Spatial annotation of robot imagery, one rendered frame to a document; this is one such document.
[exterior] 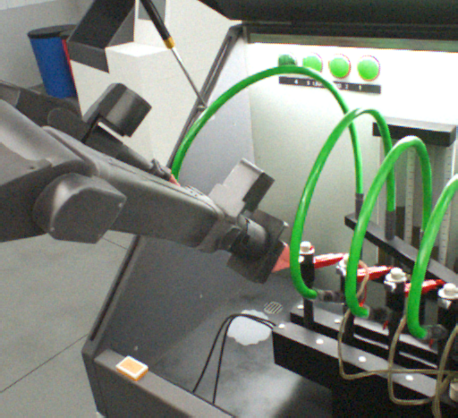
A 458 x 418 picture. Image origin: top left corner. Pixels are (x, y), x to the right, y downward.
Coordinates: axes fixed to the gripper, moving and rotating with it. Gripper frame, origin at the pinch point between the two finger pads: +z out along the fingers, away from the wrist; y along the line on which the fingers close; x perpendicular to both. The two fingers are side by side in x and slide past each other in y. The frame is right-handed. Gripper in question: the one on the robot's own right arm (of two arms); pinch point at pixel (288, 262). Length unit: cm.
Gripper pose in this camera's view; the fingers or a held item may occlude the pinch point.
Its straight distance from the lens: 91.7
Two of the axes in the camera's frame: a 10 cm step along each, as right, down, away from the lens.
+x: -6.0, -2.9, 7.4
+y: 4.9, -8.7, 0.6
